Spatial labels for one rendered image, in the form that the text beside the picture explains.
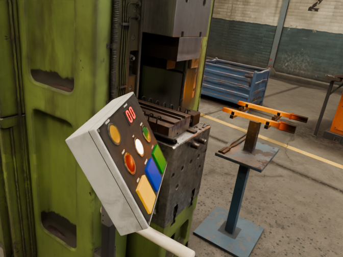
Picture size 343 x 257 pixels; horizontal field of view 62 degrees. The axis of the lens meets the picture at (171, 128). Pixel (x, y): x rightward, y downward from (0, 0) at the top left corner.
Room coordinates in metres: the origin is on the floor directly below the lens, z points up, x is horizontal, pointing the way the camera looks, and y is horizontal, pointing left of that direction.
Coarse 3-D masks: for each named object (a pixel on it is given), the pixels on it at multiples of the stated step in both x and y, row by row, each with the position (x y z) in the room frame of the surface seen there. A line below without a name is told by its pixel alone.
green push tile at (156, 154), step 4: (156, 144) 0.86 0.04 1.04; (156, 148) 0.83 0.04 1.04; (152, 152) 0.80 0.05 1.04; (156, 152) 0.81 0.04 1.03; (160, 152) 0.85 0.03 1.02; (152, 156) 0.78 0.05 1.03; (156, 156) 0.80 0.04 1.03; (160, 156) 0.83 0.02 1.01; (156, 160) 0.78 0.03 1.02; (160, 160) 0.81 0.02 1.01; (164, 160) 0.85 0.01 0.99; (156, 164) 0.78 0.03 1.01; (160, 164) 0.80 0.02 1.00; (164, 164) 0.83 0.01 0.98; (160, 168) 0.78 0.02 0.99; (160, 172) 0.78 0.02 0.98
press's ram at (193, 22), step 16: (144, 0) 1.20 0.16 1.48; (160, 0) 1.17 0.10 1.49; (176, 0) 1.13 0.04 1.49; (192, 0) 1.23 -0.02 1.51; (208, 0) 1.36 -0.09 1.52; (144, 16) 1.20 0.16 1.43; (160, 16) 1.16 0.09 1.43; (176, 16) 1.14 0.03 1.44; (192, 16) 1.25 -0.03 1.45; (208, 16) 1.38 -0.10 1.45; (144, 32) 1.20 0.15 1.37; (160, 32) 1.16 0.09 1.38; (176, 32) 1.15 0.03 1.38; (192, 32) 1.26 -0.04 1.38
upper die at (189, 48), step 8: (144, 40) 1.26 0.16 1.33; (152, 40) 1.24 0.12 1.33; (160, 40) 1.22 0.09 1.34; (168, 40) 1.20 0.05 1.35; (176, 40) 1.18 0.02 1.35; (184, 40) 1.21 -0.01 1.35; (192, 40) 1.27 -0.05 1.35; (200, 40) 1.34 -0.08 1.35; (144, 48) 1.25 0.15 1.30; (152, 48) 1.24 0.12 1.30; (160, 48) 1.21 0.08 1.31; (168, 48) 1.20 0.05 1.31; (176, 48) 1.18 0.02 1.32; (184, 48) 1.22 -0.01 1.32; (192, 48) 1.28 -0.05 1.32; (152, 56) 1.23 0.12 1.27; (160, 56) 1.21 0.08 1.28; (168, 56) 1.19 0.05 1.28; (176, 56) 1.18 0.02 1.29; (184, 56) 1.23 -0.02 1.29; (192, 56) 1.29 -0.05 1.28
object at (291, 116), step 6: (240, 102) 1.86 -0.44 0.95; (246, 102) 1.86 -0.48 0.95; (258, 108) 1.80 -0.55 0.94; (264, 108) 1.78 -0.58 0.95; (276, 114) 1.74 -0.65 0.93; (282, 114) 1.72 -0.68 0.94; (288, 114) 1.71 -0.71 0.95; (294, 114) 1.70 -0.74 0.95; (300, 120) 1.67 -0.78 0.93; (306, 120) 1.66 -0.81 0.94
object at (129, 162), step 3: (126, 156) 0.62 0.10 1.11; (129, 156) 0.64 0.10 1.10; (126, 159) 0.62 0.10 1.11; (129, 159) 0.63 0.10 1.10; (132, 159) 0.65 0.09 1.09; (126, 162) 0.61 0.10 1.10; (129, 162) 0.62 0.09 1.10; (132, 162) 0.64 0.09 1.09; (129, 165) 0.61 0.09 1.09; (132, 165) 0.63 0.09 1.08; (129, 168) 0.61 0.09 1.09; (132, 168) 0.62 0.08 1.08; (132, 171) 0.61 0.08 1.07
